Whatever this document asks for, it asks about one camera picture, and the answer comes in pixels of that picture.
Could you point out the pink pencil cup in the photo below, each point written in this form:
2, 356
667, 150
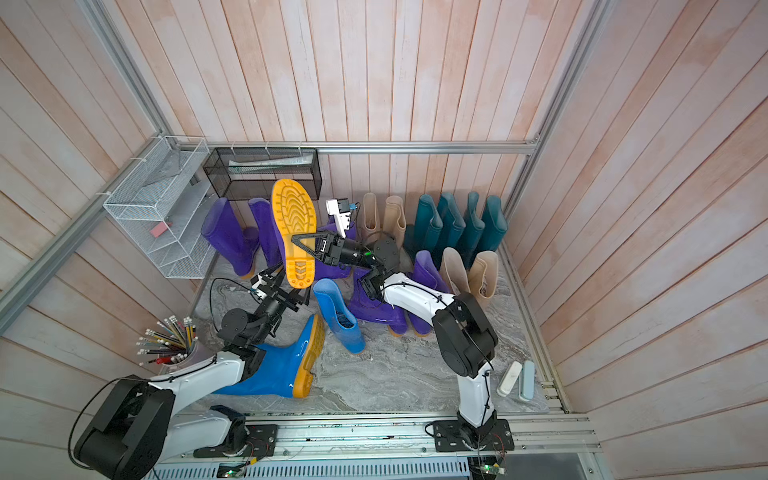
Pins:
173, 345

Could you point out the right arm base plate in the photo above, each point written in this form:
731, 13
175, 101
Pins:
460, 436

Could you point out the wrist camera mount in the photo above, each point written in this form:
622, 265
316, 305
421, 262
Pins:
262, 285
340, 210

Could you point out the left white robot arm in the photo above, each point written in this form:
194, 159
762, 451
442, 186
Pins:
140, 422

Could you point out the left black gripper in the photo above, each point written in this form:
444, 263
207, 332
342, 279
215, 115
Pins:
281, 296

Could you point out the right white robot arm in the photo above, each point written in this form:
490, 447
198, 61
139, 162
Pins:
465, 337

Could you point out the white wire mesh shelf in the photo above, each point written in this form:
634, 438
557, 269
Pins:
163, 184

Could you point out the pink eraser block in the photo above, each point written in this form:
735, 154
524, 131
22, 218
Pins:
160, 228

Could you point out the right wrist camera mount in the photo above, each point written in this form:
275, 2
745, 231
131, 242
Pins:
340, 210

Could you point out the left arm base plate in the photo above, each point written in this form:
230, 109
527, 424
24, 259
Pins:
242, 439

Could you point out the aluminium frame rail back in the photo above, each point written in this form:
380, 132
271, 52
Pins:
393, 147

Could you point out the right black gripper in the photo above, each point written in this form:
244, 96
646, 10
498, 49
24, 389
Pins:
335, 250

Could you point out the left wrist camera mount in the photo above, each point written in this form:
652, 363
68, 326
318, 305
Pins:
262, 285

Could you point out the black wire mesh basket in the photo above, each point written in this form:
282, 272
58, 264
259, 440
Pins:
244, 173

